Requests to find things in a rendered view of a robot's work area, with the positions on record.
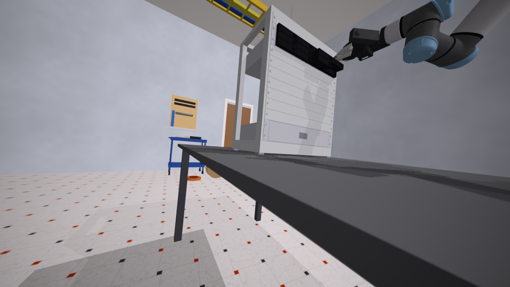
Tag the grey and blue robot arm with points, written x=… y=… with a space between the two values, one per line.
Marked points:
x=424 y=41

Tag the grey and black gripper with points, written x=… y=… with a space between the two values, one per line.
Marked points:
x=361 y=50

